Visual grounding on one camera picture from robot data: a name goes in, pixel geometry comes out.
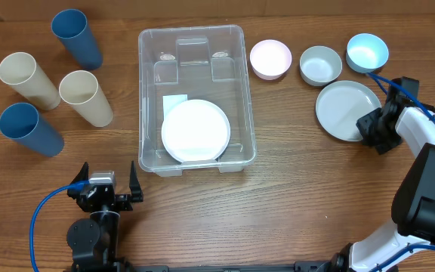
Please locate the clear plastic storage bin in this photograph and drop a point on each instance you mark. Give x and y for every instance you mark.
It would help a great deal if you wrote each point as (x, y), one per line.
(205, 63)

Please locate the light blue bowl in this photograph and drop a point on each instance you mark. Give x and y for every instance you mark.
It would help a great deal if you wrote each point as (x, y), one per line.
(366, 53)

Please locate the beige cup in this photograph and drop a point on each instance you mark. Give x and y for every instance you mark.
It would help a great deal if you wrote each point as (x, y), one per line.
(21, 72)
(82, 91)

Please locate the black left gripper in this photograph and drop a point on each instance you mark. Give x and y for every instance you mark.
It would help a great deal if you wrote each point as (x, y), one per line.
(135, 190)

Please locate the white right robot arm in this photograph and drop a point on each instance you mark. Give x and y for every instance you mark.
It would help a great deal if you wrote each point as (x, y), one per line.
(411, 229)

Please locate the dark blue cup front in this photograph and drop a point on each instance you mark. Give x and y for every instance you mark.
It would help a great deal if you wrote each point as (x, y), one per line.
(24, 124)

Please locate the grey bowl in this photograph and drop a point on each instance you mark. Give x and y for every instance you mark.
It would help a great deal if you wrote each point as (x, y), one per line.
(320, 65)

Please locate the grey plate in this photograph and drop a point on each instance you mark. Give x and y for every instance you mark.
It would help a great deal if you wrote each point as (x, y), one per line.
(340, 105)

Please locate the pink plate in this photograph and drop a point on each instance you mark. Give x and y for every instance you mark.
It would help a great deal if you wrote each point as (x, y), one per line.
(195, 130)

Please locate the pink bowl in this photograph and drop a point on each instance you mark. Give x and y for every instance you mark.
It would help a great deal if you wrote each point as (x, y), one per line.
(270, 59)

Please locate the dark blue cup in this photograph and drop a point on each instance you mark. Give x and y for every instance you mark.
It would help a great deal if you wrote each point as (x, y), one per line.
(72, 28)
(24, 124)

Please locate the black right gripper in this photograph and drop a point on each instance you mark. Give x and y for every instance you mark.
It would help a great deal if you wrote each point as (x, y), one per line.
(364, 125)

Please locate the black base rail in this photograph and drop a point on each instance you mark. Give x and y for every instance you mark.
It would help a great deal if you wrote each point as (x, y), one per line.
(298, 266)

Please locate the dark blue cup rear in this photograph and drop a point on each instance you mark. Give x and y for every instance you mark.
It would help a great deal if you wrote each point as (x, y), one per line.
(72, 28)

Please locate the white label in bin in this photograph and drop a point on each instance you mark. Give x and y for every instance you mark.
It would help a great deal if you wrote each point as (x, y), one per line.
(170, 101)

